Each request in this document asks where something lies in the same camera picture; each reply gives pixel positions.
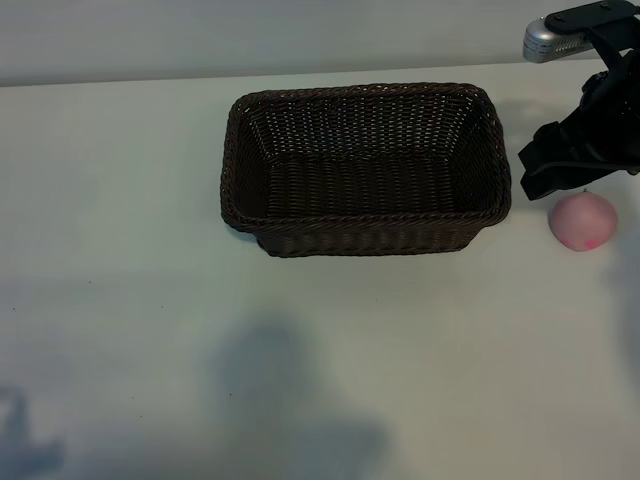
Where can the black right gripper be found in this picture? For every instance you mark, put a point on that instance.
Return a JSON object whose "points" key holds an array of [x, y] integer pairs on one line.
{"points": [[605, 132]]}

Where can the pink peach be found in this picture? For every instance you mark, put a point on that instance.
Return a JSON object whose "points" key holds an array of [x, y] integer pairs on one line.
{"points": [[582, 222]]}

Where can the dark brown wicker basket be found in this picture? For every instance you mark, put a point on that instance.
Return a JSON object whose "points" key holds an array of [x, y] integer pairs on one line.
{"points": [[375, 190]]}

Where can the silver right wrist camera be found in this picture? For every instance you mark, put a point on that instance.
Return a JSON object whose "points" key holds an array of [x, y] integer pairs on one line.
{"points": [[545, 45]]}

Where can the black right camera mount bracket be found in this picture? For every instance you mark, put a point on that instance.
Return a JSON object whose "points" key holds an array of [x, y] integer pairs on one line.
{"points": [[590, 17]]}

